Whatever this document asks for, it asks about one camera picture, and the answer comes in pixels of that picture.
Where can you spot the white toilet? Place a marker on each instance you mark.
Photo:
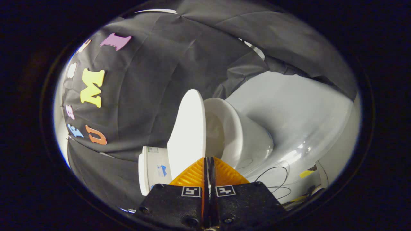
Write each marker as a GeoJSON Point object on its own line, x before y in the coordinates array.
{"type": "Point", "coordinates": [247, 141]}

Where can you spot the yellow tape strip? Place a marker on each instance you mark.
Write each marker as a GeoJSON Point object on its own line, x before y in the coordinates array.
{"type": "Point", "coordinates": [306, 173]}

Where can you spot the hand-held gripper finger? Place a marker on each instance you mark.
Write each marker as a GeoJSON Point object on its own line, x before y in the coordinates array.
{"type": "Point", "coordinates": [213, 192]}
{"type": "Point", "coordinates": [206, 192]}

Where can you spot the white toilet lid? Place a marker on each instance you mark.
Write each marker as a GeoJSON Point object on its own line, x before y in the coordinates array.
{"type": "Point", "coordinates": [189, 134]}

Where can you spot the black backdrop cloth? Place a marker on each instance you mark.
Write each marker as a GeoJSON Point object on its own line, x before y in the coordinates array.
{"type": "Point", "coordinates": [144, 96]}

